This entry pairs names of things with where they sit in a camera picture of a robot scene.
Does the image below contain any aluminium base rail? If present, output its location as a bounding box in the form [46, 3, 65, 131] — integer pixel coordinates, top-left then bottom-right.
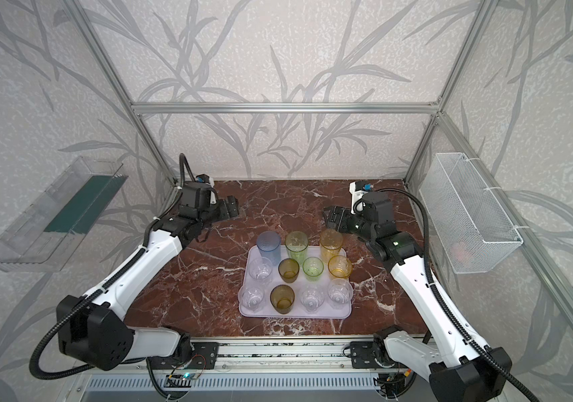
[72, 337, 489, 375]

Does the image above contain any blue frosted plastic cup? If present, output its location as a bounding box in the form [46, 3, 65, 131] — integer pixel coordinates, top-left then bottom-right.
[256, 231, 281, 266]

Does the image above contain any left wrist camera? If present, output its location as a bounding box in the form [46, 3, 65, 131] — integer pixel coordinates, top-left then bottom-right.
[180, 174, 218, 209]

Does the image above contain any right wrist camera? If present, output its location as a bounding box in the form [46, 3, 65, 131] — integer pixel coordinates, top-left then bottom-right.
[349, 180, 395, 224]

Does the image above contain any white wire mesh basket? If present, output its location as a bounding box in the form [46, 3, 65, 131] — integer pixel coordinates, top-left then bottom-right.
[420, 152, 524, 275]

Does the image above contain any clear plastic wall bin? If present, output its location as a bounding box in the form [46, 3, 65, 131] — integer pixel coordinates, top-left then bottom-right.
[0, 157, 127, 272]

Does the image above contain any amber dimpled cup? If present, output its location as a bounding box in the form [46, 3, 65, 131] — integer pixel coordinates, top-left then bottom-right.
[270, 285, 295, 314]
[278, 258, 300, 283]

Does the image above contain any green pad in bin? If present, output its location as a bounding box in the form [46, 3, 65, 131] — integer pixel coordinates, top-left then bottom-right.
[44, 175, 127, 235]

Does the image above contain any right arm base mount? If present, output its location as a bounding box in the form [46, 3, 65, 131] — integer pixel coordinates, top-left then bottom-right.
[349, 340, 395, 370]

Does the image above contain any lilac plastic tray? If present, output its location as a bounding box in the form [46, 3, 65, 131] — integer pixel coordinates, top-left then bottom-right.
[238, 246, 354, 319]

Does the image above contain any tall yellow plastic cup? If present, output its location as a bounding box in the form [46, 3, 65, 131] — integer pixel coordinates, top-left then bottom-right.
[319, 229, 343, 264]

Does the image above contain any yellow transparent plastic cup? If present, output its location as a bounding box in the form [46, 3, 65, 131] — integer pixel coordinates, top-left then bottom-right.
[328, 255, 354, 280]

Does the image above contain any small circuit board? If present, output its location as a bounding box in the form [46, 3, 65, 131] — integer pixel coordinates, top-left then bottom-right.
[167, 371, 203, 384]

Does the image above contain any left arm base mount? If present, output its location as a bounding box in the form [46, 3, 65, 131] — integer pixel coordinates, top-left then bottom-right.
[166, 342, 219, 370]

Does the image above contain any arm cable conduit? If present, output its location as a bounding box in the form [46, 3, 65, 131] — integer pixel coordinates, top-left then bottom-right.
[28, 152, 197, 380]
[376, 188, 541, 402]

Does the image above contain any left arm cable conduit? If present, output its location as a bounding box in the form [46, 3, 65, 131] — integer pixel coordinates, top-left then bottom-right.
[28, 152, 197, 380]

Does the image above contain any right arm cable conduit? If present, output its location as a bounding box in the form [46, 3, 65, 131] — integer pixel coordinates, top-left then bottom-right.
[376, 188, 541, 402]

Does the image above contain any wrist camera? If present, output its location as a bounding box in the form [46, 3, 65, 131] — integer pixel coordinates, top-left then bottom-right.
[180, 174, 218, 209]
[349, 180, 395, 224]

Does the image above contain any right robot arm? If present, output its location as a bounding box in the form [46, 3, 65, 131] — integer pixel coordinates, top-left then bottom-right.
[323, 206, 512, 401]

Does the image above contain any clear faceted cup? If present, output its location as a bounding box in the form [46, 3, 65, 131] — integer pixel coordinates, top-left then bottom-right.
[327, 278, 354, 309]
[299, 284, 325, 314]
[238, 283, 266, 312]
[247, 257, 273, 283]

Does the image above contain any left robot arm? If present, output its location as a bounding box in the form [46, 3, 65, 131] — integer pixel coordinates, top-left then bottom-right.
[57, 196, 239, 371]

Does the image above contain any tall green plastic cup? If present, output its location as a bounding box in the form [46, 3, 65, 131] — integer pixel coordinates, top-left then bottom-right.
[285, 231, 309, 265]

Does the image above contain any small green plastic cup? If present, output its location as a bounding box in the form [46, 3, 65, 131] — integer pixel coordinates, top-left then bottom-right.
[302, 256, 324, 281]

